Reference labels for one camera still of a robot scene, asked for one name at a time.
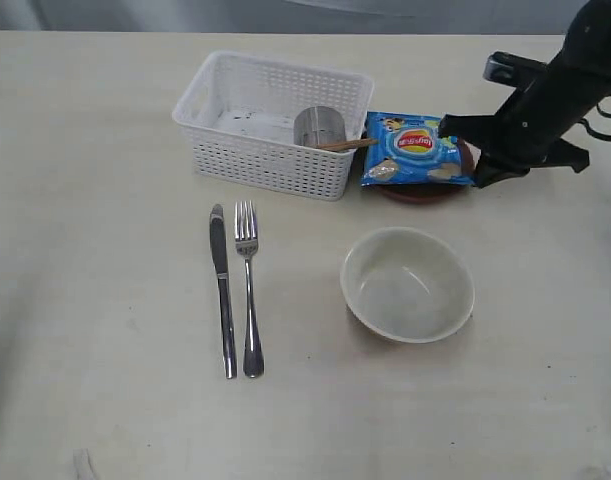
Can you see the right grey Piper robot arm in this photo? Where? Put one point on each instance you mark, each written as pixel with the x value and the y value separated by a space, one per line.
pixel 585 56

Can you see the lower wooden chopstick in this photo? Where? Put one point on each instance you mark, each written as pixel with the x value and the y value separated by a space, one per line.
pixel 352 146

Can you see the pale green ceramic bowl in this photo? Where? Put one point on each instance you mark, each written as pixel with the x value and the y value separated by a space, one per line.
pixel 407 286

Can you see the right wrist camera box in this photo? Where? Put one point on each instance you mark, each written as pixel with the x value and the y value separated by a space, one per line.
pixel 511 70

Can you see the dark brown round plate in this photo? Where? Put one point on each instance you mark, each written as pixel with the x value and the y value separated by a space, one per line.
pixel 421 194

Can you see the blue chips bag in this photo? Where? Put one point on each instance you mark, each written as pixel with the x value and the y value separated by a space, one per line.
pixel 408 150

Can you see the white perforated plastic basket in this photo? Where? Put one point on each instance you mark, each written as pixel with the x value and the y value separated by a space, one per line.
pixel 238 114

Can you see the silver fork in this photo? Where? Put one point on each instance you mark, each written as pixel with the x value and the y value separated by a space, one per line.
pixel 246 243

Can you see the wooden chopstick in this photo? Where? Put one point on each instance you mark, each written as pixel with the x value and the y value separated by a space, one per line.
pixel 352 146
pixel 350 143

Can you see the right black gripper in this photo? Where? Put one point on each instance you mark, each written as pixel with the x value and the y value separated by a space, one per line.
pixel 525 133

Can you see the stainless steel cup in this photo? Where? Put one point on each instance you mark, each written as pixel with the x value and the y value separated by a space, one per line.
pixel 318 125

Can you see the upper wooden chopstick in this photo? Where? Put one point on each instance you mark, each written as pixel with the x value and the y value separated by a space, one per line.
pixel 350 143

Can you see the silver table knife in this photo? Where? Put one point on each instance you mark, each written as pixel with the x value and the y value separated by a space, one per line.
pixel 218 249

